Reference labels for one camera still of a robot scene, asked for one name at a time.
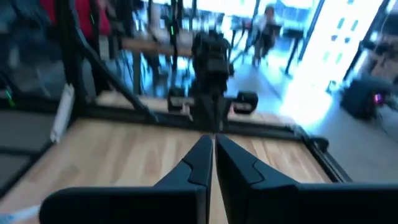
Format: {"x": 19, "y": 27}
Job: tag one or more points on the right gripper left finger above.
{"x": 174, "y": 202}

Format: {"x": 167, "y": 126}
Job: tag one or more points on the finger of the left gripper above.
{"x": 239, "y": 104}
{"x": 183, "y": 102}

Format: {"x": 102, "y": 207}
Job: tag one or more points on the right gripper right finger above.
{"x": 264, "y": 202}

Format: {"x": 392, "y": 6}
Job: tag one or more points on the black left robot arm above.
{"x": 211, "y": 43}

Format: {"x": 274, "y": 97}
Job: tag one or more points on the wooden workbench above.
{"x": 149, "y": 46}

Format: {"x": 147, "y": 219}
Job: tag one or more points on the person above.
{"x": 265, "y": 31}
{"x": 93, "y": 15}

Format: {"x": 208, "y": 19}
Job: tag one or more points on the white strip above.
{"x": 62, "y": 115}

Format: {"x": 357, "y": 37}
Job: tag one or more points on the black computer tower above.
{"x": 363, "y": 99}

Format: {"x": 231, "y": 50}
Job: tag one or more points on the black aluminium table frame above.
{"x": 70, "y": 62}

